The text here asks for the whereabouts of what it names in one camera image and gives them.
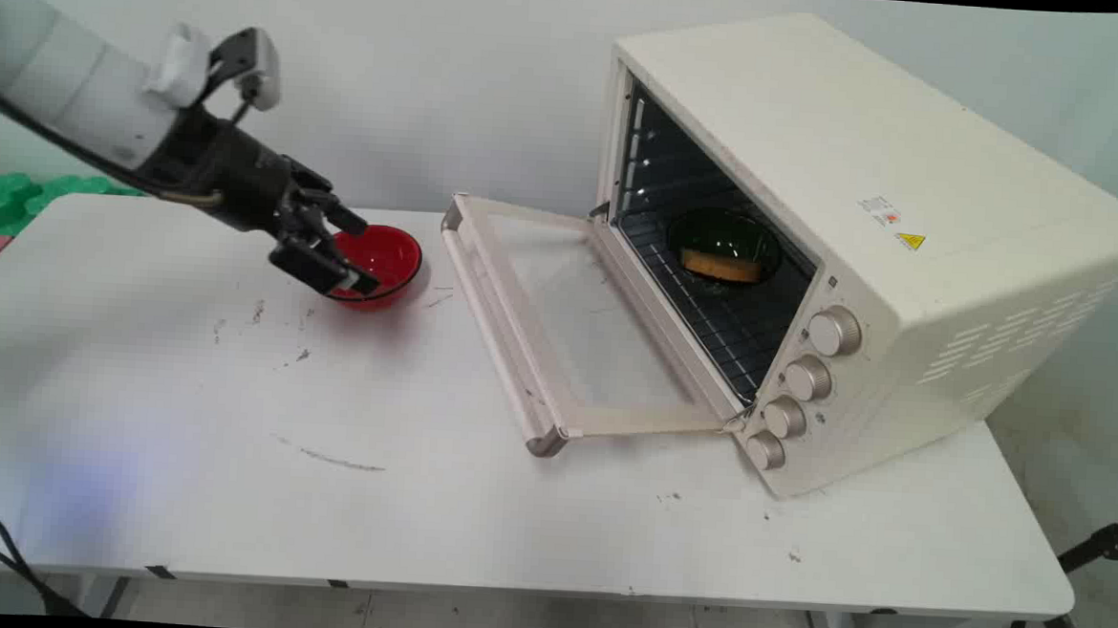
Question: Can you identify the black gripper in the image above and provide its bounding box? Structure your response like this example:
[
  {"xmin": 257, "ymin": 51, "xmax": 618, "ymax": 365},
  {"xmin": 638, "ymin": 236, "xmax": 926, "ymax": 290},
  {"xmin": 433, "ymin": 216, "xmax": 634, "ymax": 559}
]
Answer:
[{"xmin": 133, "ymin": 100, "xmax": 389, "ymax": 300}]

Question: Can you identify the red plastic bowl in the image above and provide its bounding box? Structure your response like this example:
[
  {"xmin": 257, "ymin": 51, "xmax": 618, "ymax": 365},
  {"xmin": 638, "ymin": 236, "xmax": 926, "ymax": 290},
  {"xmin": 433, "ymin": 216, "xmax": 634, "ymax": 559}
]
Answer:
[{"xmin": 323, "ymin": 223, "xmax": 425, "ymax": 314}]

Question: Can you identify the cream glass oven door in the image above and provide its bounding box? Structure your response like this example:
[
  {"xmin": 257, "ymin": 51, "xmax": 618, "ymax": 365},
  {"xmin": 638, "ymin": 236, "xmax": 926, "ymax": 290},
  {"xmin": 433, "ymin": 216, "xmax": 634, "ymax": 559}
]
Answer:
[{"xmin": 428, "ymin": 191, "xmax": 763, "ymax": 469}]

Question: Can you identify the green foam floor mat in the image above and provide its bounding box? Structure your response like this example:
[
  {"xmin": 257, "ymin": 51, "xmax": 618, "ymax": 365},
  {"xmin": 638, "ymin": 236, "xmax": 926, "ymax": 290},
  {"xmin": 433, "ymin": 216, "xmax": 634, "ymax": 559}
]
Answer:
[{"xmin": 0, "ymin": 170, "xmax": 146, "ymax": 244}]

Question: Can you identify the orange bread slice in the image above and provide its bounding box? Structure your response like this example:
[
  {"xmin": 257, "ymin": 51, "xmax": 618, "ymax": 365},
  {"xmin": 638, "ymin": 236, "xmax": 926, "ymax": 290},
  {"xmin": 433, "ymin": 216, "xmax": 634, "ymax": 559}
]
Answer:
[{"xmin": 678, "ymin": 248, "xmax": 766, "ymax": 286}]

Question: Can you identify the dark green bowl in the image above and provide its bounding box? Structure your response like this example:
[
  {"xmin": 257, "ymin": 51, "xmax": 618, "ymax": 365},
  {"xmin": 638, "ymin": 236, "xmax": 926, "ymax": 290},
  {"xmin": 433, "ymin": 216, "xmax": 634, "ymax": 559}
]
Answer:
[{"xmin": 662, "ymin": 205, "xmax": 785, "ymax": 302}]

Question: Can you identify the large silver oven knob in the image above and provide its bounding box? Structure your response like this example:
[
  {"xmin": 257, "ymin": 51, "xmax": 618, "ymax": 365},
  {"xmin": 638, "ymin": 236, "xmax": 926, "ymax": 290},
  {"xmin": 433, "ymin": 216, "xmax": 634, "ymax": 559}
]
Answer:
[{"xmin": 806, "ymin": 304, "xmax": 865, "ymax": 358}]

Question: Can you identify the cream toaster oven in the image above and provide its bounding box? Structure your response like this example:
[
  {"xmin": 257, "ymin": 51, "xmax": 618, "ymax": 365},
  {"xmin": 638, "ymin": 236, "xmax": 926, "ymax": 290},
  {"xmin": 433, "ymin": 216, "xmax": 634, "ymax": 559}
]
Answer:
[{"xmin": 579, "ymin": 3, "xmax": 1118, "ymax": 517}]

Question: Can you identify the black tripod leg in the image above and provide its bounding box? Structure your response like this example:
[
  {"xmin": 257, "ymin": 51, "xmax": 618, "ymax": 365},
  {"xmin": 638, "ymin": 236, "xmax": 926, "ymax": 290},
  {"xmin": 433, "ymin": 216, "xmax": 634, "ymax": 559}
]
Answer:
[{"xmin": 1001, "ymin": 509, "xmax": 1118, "ymax": 628}]

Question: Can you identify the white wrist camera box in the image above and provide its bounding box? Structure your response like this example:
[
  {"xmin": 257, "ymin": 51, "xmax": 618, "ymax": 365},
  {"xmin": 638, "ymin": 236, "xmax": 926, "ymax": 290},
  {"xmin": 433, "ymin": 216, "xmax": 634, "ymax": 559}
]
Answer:
[{"xmin": 145, "ymin": 22, "xmax": 285, "ymax": 115}]

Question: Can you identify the black wire oven rack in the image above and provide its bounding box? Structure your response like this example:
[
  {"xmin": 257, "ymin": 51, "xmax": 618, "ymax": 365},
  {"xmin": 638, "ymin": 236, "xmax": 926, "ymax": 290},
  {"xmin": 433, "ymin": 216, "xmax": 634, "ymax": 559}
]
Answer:
[{"xmin": 606, "ymin": 208, "xmax": 820, "ymax": 408}]

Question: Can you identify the black floor cable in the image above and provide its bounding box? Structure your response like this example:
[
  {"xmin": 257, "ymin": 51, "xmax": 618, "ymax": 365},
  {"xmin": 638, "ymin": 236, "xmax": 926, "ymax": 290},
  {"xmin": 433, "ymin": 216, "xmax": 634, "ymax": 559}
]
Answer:
[{"xmin": 0, "ymin": 495, "xmax": 91, "ymax": 619}]

